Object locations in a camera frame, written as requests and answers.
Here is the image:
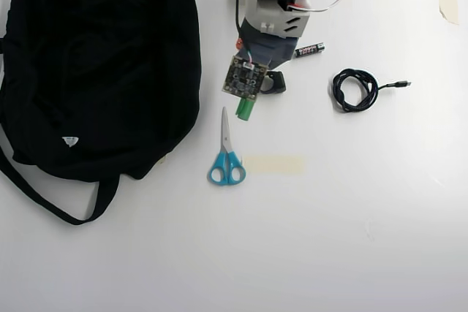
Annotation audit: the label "white and slate gripper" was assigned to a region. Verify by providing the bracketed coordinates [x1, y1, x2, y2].
[236, 0, 313, 65]

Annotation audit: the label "green board marker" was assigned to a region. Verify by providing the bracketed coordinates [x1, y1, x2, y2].
[235, 96, 256, 123]

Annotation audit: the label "black fabric bag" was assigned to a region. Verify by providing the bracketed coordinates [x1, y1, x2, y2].
[0, 0, 203, 227]

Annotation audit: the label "black AAA battery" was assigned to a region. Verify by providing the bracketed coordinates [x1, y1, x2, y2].
[293, 42, 326, 60]

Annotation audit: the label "long beige masking tape strip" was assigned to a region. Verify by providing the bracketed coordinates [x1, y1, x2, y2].
[242, 155, 306, 175]

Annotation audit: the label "torn beige masking tape piece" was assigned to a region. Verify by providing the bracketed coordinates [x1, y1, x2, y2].
[437, 0, 460, 26]

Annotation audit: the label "square camera circuit board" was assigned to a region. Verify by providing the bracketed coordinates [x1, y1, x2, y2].
[221, 55, 270, 101]

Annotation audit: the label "thin black camera cable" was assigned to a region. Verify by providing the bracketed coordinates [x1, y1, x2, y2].
[234, 0, 250, 47]

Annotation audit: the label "black plastic ring clip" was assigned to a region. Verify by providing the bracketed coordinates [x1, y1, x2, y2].
[260, 70, 287, 95]

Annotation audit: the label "black braided USB cable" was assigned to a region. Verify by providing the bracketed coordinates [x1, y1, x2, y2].
[328, 67, 412, 114]

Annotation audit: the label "blue-handled scissors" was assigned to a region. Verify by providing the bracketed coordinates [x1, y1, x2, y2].
[208, 106, 247, 186]

